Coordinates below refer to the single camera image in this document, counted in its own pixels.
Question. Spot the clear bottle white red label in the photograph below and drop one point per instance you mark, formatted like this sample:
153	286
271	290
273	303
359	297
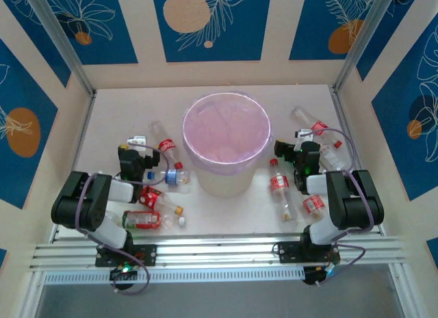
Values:
330	155

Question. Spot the clear bottle red dotted label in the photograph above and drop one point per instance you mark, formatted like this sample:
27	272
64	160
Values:
152	197

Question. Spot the clear bottle blue label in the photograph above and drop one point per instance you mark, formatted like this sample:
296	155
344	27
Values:
171	177

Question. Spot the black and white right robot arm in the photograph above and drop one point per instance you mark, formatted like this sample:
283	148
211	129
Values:
356	201

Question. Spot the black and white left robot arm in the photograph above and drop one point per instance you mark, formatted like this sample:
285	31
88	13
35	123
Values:
82	201

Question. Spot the white round plastic bin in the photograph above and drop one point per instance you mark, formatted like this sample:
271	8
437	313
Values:
222	184

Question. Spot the clear bottle green red label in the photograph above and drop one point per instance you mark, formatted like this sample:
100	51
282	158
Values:
143	219

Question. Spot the black controller box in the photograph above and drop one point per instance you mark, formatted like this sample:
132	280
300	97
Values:
315	275
123	271

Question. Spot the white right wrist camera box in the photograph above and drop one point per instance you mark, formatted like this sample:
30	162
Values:
302	134

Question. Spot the aluminium side rail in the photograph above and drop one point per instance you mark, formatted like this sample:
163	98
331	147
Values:
338	109
89	106

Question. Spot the aluminium frame rail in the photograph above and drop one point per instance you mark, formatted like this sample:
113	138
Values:
212	249

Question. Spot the aluminium frame post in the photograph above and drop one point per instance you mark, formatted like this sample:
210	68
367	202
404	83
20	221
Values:
362	41
58	34

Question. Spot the aluminium frame leg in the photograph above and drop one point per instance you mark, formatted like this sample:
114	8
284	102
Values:
32	294
405	290

